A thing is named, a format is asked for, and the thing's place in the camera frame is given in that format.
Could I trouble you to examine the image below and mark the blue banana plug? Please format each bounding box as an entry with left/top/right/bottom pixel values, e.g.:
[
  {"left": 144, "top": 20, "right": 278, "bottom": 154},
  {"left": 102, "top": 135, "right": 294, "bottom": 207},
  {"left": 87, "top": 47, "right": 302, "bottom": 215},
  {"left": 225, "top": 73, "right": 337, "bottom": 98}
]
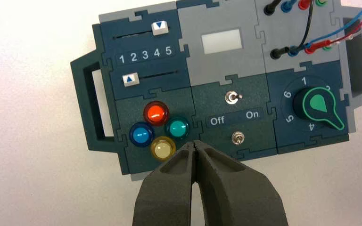
[
  {"left": 280, "top": 0, "right": 297, "bottom": 13},
  {"left": 288, "top": 46, "right": 306, "bottom": 58}
]

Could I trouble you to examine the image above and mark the metal toggle switch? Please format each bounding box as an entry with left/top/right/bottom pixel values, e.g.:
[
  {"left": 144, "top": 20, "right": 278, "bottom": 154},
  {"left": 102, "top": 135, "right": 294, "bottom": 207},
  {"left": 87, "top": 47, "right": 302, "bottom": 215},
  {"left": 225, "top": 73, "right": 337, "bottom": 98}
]
[
  {"left": 231, "top": 131, "right": 246, "bottom": 146},
  {"left": 225, "top": 91, "right": 243, "bottom": 105}
]

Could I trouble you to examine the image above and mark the modular blue grey task board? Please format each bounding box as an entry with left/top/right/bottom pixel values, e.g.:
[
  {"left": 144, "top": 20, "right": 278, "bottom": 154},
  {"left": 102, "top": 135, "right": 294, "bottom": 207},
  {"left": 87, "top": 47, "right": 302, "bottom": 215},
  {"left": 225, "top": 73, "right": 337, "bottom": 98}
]
[{"left": 70, "top": 0, "right": 362, "bottom": 182}]

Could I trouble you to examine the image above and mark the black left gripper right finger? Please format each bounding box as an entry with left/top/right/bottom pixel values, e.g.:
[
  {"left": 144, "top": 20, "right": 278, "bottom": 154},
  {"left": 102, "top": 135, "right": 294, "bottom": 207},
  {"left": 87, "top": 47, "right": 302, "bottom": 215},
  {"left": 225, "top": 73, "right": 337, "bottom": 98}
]
[{"left": 195, "top": 140, "right": 290, "bottom": 226}]

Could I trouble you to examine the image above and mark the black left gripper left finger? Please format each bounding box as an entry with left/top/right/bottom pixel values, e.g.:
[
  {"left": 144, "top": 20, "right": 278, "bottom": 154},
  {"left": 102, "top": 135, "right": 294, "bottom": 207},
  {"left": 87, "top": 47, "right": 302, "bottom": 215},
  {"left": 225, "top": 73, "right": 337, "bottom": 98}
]
[{"left": 132, "top": 141, "right": 197, "bottom": 226}]

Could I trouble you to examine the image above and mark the red cable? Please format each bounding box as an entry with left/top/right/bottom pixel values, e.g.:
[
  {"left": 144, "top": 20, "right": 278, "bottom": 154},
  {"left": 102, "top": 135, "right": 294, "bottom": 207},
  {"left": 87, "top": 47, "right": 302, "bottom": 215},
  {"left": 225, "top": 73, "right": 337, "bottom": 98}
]
[{"left": 330, "top": 1, "right": 362, "bottom": 44}]

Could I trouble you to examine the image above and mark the black banana plug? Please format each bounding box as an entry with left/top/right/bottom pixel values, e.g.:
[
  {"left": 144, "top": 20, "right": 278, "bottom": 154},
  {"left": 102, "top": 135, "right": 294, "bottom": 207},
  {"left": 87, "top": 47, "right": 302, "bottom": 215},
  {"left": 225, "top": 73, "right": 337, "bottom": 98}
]
[
  {"left": 270, "top": 46, "right": 291, "bottom": 60},
  {"left": 263, "top": 0, "right": 283, "bottom": 16}
]

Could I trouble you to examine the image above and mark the white rectangular display screen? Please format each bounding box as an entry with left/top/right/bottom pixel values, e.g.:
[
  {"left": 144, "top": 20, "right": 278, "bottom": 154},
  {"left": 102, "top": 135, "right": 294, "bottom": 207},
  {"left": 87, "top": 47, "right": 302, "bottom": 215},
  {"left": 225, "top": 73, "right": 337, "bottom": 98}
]
[{"left": 201, "top": 29, "right": 243, "bottom": 55}]

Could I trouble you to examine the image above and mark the yellow round push button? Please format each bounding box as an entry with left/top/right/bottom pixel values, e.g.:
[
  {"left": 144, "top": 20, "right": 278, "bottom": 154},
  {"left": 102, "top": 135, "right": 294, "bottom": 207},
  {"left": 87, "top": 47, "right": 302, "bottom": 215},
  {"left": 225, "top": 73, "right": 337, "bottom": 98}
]
[{"left": 150, "top": 136, "right": 177, "bottom": 162}]

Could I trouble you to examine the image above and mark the black green rotary knob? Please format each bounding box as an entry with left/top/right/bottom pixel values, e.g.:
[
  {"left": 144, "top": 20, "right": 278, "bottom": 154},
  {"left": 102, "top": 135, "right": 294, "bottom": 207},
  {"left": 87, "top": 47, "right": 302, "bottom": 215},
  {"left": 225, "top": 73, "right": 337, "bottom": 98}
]
[{"left": 292, "top": 87, "right": 345, "bottom": 131}]

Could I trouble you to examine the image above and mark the black cable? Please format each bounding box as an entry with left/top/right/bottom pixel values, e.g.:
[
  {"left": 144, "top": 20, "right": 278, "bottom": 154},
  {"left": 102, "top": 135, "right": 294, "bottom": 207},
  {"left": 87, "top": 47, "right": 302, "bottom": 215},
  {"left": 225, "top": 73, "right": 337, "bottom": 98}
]
[{"left": 288, "top": 0, "right": 315, "bottom": 54}]

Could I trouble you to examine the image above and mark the blue round push button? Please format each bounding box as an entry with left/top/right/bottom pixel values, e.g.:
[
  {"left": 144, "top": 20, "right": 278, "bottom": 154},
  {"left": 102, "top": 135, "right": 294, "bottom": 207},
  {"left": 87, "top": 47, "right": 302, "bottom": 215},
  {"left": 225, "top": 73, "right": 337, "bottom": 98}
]
[{"left": 129, "top": 121, "right": 156, "bottom": 148}]

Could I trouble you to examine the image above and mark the red round push button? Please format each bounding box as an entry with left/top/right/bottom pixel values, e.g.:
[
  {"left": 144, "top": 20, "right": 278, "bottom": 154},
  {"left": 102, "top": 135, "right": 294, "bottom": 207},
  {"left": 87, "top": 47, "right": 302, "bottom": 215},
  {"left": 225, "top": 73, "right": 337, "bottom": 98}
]
[{"left": 143, "top": 100, "right": 170, "bottom": 127}]

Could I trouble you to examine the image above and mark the green round push button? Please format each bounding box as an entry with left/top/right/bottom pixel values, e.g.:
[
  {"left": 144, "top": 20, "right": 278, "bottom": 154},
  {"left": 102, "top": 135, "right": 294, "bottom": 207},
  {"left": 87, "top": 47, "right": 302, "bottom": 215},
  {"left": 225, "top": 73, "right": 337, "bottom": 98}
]
[{"left": 165, "top": 115, "right": 190, "bottom": 140}]

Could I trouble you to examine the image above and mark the white slider knob down arrow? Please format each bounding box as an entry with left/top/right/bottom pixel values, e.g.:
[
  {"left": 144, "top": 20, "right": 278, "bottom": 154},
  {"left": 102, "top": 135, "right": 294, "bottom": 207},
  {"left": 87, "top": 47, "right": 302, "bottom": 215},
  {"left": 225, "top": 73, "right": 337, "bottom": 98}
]
[{"left": 151, "top": 21, "right": 169, "bottom": 36}]

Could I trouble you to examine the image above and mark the blue cable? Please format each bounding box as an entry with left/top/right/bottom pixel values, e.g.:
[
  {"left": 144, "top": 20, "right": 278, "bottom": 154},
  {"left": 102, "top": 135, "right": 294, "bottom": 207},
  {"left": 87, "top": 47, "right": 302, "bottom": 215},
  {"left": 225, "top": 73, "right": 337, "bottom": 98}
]
[{"left": 305, "top": 0, "right": 362, "bottom": 45}]

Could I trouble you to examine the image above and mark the white slider knob up arrow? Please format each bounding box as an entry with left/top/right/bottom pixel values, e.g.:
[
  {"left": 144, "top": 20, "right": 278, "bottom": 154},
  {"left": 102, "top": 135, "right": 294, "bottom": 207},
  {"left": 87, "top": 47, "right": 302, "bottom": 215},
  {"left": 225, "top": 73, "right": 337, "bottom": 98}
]
[{"left": 122, "top": 73, "right": 140, "bottom": 88}]

